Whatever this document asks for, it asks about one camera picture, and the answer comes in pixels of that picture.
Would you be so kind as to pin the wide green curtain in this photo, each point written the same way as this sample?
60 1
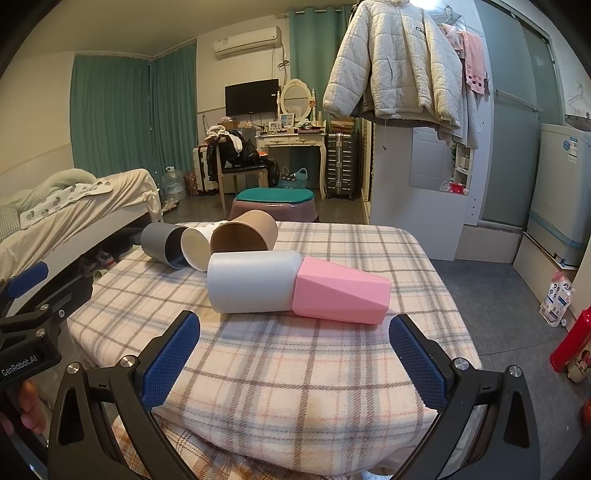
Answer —
111 120

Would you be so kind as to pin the white washing machine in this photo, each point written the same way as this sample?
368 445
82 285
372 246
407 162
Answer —
561 194

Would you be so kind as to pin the white cup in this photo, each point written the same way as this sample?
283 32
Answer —
196 247

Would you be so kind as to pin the person's left hand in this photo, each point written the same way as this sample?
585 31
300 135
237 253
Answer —
30 406

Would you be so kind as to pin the pink faceted cup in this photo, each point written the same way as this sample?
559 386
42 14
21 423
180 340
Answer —
341 295

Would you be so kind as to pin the black clothes pile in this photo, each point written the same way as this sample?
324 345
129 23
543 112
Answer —
242 154

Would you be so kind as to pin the wooden chair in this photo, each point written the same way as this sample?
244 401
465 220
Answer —
244 171

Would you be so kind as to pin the brown cup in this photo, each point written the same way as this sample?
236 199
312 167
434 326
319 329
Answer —
249 230

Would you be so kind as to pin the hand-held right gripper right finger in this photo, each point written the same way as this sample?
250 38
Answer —
418 364

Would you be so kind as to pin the white dressing table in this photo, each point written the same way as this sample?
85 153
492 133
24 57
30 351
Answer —
288 138

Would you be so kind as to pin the white puffer jacket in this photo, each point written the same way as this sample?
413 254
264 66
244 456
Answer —
392 60

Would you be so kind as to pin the blue plastic basket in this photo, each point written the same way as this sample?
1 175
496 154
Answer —
293 180

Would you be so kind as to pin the teal curtain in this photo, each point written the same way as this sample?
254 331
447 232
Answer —
318 60

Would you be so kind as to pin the oval white mirror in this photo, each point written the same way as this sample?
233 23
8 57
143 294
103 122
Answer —
295 97

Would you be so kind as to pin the bed with beige sheet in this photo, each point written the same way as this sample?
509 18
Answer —
106 217

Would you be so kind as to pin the pair of shoes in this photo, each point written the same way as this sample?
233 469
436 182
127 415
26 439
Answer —
99 263

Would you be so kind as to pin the white air conditioner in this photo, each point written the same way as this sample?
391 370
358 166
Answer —
249 42

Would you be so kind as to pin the light green blanket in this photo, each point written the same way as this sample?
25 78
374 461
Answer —
51 184

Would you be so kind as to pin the narrow green curtain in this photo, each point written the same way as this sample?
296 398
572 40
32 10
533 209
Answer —
173 115

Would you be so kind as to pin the red bottle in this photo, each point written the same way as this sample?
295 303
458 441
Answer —
572 341

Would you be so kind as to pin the pink towel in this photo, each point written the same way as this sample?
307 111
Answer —
475 64

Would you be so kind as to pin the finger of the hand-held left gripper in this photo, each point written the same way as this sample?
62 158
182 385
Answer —
27 318
30 277

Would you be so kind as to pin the teal topped stool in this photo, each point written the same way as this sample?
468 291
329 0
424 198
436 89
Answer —
274 201

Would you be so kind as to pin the white cabinet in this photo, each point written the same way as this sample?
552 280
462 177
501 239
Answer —
397 203

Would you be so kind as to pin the plaid blanket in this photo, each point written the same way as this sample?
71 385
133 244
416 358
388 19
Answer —
300 383

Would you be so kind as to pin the light grey cup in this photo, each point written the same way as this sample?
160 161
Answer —
254 281

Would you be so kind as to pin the dark grey cup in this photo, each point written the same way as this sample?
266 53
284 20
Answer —
154 240

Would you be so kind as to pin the large water jug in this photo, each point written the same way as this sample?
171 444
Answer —
172 184

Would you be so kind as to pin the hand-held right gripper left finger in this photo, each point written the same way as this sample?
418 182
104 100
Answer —
171 360

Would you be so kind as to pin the black television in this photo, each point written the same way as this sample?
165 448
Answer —
251 98

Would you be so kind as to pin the white plastic packet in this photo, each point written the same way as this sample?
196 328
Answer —
556 300

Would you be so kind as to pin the white fleece garment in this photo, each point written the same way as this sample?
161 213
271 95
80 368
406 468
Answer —
464 120

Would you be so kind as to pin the white suitcase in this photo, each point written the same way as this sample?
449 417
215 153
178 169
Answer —
202 170

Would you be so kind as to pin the dark ribbed suitcase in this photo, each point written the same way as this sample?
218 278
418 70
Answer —
341 166

